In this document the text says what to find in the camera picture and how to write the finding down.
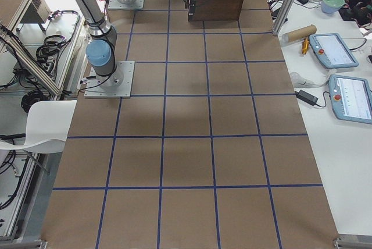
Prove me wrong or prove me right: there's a cardboard tube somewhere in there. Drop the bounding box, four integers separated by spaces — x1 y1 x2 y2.
282 24 317 43

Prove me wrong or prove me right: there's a gold cylindrical tool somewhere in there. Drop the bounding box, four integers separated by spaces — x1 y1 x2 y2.
301 37 309 55

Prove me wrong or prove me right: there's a white light bulb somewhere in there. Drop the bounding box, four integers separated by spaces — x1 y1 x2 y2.
289 72 314 88

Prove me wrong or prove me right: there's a green bowl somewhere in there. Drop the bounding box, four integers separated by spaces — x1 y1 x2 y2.
320 0 345 14

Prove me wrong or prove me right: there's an upper teach pendant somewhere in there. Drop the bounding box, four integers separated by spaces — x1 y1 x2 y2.
309 33 359 69

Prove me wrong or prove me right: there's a teach pendant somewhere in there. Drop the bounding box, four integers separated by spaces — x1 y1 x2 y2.
328 74 371 124
309 33 359 69

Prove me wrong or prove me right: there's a brown paper table mat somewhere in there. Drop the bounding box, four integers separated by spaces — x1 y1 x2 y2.
41 0 337 248

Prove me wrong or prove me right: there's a black power brick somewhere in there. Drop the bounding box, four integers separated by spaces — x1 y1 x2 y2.
295 90 318 106

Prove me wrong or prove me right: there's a lower teach pendant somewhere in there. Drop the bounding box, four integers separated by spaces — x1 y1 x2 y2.
328 74 371 124

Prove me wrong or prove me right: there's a white paper sheet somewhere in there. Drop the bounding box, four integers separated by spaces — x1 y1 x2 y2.
1 100 77 154

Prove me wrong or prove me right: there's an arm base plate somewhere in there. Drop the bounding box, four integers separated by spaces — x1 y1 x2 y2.
84 61 135 98
108 0 144 10

